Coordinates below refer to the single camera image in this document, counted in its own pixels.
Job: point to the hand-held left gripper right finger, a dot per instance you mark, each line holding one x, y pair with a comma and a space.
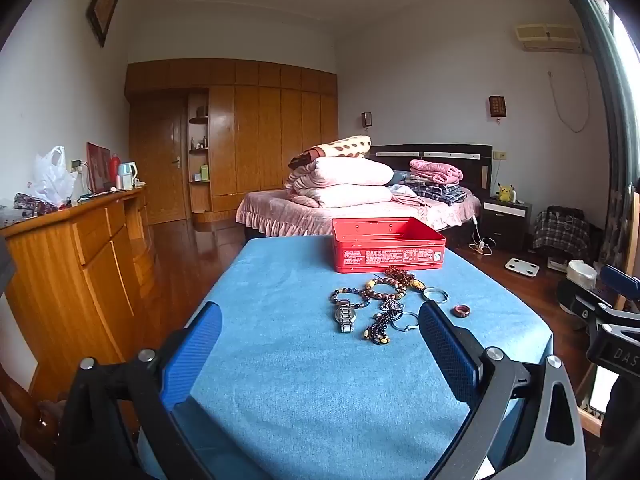
450, 355

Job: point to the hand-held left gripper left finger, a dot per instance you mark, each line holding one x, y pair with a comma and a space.
195, 355

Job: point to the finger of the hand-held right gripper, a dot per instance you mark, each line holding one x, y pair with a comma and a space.
622, 280
582, 305

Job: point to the silver bangle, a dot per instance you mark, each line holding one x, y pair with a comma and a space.
434, 288

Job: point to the red tin box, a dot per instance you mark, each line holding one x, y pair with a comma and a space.
390, 257

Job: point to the white waste bin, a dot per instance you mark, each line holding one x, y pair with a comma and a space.
582, 272

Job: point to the thin silver hoop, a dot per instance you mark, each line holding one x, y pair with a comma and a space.
400, 329

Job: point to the white bathroom scale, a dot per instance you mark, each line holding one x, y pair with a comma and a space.
522, 266

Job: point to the plaid-covered chair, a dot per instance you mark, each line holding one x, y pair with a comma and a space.
560, 232

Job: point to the silver charm ornament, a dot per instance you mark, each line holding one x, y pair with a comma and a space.
390, 303

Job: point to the blue table cloth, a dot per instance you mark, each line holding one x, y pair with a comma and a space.
300, 385

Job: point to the dark nightstand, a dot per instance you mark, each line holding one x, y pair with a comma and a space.
505, 225

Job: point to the silver wristwatch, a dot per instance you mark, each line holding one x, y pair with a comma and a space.
346, 314

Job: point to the yellow plush toy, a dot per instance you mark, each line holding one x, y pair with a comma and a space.
505, 192

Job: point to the wooden sideboard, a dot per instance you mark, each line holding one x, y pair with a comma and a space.
75, 270

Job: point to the folded plaid clothes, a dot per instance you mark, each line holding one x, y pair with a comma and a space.
440, 192

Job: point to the bed with pink bedspread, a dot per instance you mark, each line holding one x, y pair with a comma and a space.
280, 210

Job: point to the dark green curtain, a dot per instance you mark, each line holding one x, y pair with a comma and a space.
605, 110

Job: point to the dark wooden headboard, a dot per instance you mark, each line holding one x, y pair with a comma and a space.
470, 170

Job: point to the green box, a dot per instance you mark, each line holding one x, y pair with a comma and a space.
204, 172

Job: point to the folded pink garment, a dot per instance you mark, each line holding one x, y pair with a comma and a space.
435, 170

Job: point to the pale pink folded quilt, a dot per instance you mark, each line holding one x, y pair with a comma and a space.
345, 172
345, 195

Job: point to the white electric kettle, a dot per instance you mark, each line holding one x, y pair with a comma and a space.
127, 175

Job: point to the wooden door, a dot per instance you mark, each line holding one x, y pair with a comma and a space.
160, 160

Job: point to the red thermos bottle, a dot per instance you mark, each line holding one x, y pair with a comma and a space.
115, 170

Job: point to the wooden wardrobe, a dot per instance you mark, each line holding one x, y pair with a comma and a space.
260, 150

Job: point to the floral cloth bundle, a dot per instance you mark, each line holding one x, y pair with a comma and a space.
30, 202

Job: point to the white plastic bag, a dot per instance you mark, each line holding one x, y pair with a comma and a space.
50, 180

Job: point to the cream spotted blanket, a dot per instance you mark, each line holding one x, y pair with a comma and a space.
345, 147

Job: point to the red picture frame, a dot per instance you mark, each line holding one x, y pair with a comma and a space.
97, 167

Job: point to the brown wall ornament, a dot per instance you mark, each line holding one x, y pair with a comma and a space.
496, 106

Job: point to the wall socket with plug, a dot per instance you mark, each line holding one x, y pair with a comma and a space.
75, 164

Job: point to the small grey wall box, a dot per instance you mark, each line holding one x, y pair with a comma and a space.
366, 119

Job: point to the wall air conditioner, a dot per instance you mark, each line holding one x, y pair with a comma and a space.
547, 37

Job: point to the framed wall picture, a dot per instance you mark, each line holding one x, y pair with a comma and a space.
103, 5

